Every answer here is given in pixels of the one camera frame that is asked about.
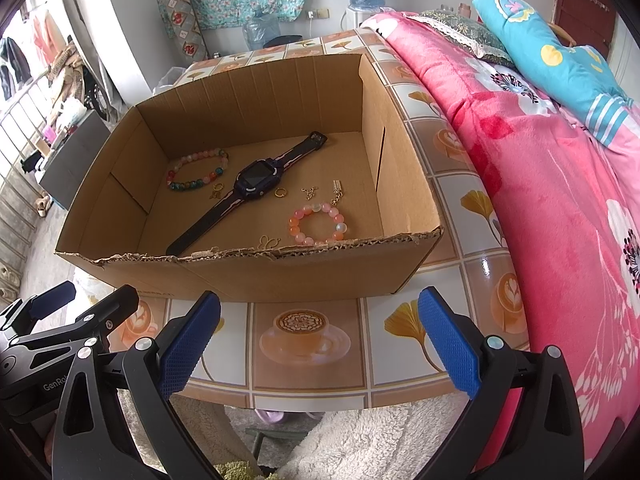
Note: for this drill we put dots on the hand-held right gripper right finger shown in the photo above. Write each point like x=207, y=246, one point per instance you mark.
x=450, y=345

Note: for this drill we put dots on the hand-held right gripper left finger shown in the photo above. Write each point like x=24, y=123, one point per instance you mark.
x=190, y=340

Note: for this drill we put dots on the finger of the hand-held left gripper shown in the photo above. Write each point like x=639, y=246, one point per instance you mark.
x=50, y=301
x=117, y=302

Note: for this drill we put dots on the brown cardboard box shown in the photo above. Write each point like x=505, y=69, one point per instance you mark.
x=300, y=270

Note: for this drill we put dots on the gold butterfly charm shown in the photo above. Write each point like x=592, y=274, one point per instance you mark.
x=216, y=193

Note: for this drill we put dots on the purple smartwatch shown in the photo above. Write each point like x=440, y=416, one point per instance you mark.
x=255, y=175

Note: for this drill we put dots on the beige sandals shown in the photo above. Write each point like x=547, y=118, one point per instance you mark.
x=41, y=207

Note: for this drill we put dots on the purple slipper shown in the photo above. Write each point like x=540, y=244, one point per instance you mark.
x=270, y=416

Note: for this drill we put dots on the ginkgo print tablecloth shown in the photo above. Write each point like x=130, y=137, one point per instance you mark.
x=300, y=360

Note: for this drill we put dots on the white fluffy blanket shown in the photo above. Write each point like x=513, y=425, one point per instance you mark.
x=375, y=440

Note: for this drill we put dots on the dark grey cabinet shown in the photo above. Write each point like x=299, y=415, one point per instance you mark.
x=75, y=165

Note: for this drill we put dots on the green shaggy cloth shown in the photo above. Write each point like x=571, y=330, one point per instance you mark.
x=237, y=472

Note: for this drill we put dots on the pink floral blanket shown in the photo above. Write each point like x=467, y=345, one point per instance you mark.
x=540, y=185

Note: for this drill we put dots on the metal railing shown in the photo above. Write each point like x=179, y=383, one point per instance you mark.
x=24, y=98

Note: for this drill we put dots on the white plastic bag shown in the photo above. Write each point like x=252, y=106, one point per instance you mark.
x=167, y=80

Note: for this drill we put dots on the pile of household clutter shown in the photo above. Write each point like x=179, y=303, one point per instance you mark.
x=70, y=70

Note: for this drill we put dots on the hanging clothes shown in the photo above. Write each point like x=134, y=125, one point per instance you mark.
x=42, y=30

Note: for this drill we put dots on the red flower patterned cushion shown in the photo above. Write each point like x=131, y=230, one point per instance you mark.
x=187, y=30

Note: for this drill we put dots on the grey curtain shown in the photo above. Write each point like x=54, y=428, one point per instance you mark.
x=85, y=10

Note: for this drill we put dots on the empty clear water jug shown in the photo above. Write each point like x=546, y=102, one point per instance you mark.
x=260, y=30

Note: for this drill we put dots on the green embroidered pillow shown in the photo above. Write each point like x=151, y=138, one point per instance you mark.
x=470, y=30

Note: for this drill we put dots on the blue cartoon pillow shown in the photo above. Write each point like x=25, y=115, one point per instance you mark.
x=545, y=30

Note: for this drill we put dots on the white water dispenser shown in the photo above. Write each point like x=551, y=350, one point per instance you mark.
x=355, y=17

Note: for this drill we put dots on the dark red door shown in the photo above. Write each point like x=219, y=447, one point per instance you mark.
x=585, y=0

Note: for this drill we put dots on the white wall socket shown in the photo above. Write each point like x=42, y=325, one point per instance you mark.
x=322, y=13

